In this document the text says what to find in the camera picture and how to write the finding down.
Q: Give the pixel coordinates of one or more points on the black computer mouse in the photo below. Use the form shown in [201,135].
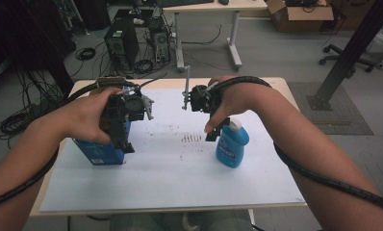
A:
[223,2]

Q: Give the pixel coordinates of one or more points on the blue bottle with white cap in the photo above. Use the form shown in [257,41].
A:
[231,147]

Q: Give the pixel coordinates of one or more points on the black computer tower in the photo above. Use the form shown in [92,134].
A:
[120,41]

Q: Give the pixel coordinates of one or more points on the black keyboard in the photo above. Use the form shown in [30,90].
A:
[186,2]

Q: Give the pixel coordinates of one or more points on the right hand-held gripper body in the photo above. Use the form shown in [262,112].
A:
[199,97]

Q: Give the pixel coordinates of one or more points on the person's right hand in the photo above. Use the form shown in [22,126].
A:
[244,99]

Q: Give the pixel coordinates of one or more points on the white table mat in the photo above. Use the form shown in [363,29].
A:
[173,173]

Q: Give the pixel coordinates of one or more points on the black metal post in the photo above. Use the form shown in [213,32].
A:
[350,54]

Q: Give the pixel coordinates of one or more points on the grey floor mat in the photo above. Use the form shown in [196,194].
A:
[346,118]

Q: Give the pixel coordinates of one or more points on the open cardboard box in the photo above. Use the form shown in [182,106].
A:
[295,19]

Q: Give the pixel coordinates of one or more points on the grey computer tower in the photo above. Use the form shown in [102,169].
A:
[160,41]

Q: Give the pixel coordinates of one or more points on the dark curtain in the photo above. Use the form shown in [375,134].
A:
[26,38]

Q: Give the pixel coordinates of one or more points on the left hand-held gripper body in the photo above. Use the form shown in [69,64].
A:
[132,104]

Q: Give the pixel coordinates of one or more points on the blue carton box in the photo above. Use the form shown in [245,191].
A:
[99,152]

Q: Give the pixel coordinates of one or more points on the person's left hand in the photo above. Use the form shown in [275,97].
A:
[83,118]

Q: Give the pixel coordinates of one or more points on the white desk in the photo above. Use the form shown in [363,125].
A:
[212,5]

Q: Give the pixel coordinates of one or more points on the black office chair base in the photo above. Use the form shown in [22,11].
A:
[340,57]

